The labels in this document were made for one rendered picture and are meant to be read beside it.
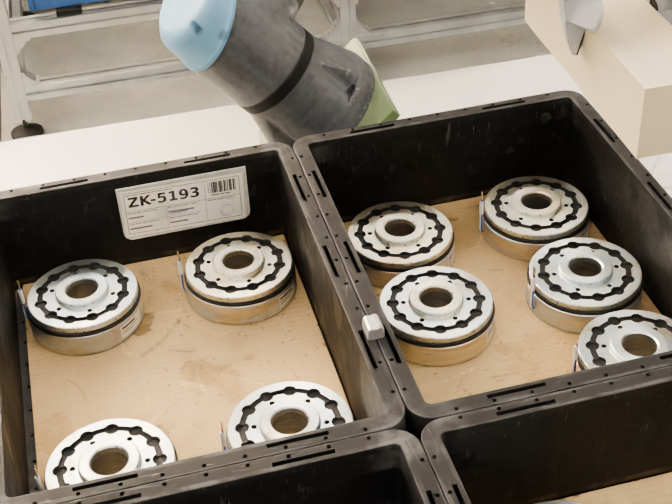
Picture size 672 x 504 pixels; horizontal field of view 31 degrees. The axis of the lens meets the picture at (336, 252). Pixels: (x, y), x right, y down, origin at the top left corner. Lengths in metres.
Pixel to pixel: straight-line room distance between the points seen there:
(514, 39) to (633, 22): 2.36
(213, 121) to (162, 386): 0.67
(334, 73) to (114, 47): 2.11
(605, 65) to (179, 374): 0.45
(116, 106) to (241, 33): 1.86
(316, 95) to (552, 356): 0.45
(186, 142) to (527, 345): 0.69
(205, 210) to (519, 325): 0.32
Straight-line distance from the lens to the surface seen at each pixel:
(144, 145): 1.62
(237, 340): 1.09
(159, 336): 1.10
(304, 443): 0.85
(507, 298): 1.12
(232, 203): 1.17
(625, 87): 0.93
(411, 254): 1.12
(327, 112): 1.35
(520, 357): 1.06
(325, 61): 1.36
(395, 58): 3.25
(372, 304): 0.96
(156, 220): 1.17
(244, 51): 1.31
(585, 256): 1.12
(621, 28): 0.98
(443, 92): 1.69
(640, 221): 1.12
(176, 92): 3.17
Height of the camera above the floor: 1.55
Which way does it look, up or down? 37 degrees down
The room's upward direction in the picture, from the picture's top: 4 degrees counter-clockwise
